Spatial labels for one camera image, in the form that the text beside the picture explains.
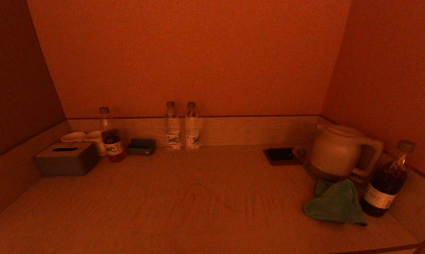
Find black recessed socket panel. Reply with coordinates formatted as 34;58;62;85
262;147;301;166

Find clear water bottle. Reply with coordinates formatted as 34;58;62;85
184;102;201;152
165;101;182;151

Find white low cup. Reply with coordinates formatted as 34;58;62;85
60;132;86;143

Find small blue open tray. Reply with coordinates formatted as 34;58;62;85
127;138;156;156

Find round kettle base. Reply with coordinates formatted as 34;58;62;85
303;162;359;187

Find teal fluffy cloth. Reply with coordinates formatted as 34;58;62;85
303;179;368;226

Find grey-blue tissue box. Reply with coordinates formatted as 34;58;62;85
34;142;101;176

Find large dark drink bottle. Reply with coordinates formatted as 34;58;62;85
360;140;416;217

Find white electric kettle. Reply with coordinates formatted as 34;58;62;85
308;124;384;177

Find small amber tea bottle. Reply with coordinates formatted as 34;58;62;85
99;107;127;163

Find white mug with handle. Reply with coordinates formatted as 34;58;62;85
84;131;107;157

